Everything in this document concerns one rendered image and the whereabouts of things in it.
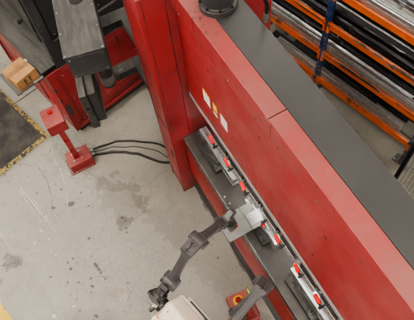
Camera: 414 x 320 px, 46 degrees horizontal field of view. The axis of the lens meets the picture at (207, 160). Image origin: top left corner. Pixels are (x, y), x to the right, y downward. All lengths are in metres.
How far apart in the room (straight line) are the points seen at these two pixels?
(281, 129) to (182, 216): 2.46
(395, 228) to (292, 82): 0.76
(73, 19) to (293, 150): 1.69
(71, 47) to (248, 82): 1.21
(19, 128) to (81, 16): 2.37
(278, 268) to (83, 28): 1.94
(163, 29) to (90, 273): 2.36
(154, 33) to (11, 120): 2.87
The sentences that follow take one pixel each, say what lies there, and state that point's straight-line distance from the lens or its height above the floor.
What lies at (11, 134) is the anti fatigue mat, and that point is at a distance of 5.28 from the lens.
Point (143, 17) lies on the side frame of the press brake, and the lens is 2.70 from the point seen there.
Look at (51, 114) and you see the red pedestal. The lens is 4.22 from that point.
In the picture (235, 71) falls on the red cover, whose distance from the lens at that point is 2.23.
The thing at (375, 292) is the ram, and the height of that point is 2.06.
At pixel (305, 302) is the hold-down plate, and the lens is 3.22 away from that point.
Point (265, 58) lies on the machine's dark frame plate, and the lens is 2.27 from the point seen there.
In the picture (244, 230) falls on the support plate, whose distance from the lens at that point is 3.23.
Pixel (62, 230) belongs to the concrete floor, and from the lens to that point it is 4.60.
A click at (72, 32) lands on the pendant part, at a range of 3.06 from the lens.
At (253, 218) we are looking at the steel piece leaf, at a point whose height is 1.00.
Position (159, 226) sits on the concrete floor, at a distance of 4.37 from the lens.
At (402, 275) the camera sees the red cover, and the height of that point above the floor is 2.30.
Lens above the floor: 4.03
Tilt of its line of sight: 61 degrees down
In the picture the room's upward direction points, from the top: 8 degrees counter-clockwise
